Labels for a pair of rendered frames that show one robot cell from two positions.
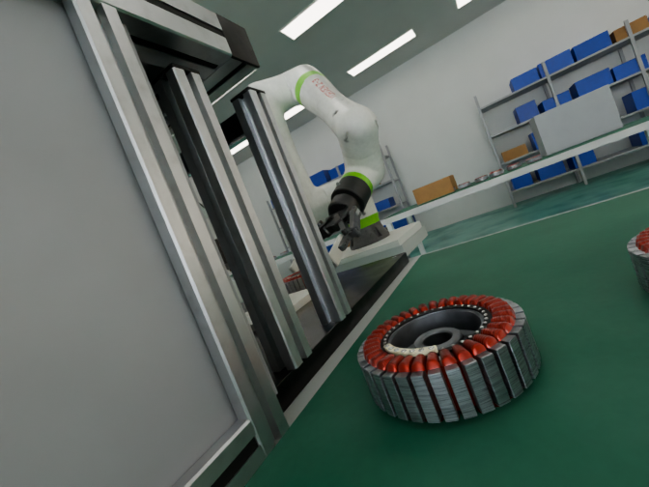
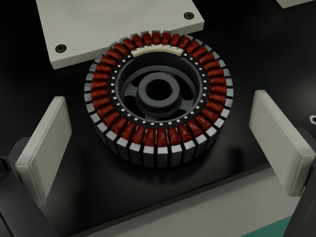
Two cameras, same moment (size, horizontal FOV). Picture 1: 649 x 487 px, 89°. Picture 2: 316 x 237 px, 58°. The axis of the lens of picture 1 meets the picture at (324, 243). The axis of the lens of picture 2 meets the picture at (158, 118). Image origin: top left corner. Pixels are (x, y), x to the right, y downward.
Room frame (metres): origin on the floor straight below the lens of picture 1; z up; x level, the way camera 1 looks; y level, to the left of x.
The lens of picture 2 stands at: (0.78, -0.03, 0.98)
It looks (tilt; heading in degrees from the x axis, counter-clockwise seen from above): 62 degrees down; 130
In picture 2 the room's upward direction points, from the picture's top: 1 degrees clockwise
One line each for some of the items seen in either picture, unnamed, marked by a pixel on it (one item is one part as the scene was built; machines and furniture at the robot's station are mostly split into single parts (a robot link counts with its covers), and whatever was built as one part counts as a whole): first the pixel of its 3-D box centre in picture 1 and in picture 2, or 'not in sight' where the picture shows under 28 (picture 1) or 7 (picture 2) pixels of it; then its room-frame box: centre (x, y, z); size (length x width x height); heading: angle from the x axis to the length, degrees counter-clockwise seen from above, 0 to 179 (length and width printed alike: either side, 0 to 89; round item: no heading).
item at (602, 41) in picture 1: (588, 50); not in sight; (4.98, -4.77, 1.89); 0.42 x 0.42 x 0.22; 60
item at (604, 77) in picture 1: (590, 85); not in sight; (5.04, -4.67, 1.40); 0.42 x 0.42 x 0.23; 60
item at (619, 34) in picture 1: (626, 33); not in sight; (4.77, -5.16, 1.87); 0.40 x 0.36 x 0.17; 149
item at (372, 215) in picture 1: (350, 203); not in sight; (1.17, -0.14, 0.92); 0.16 x 0.13 x 0.19; 96
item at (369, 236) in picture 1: (370, 232); not in sight; (1.22, -0.17, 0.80); 0.26 x 0.15 x 0.06; 158
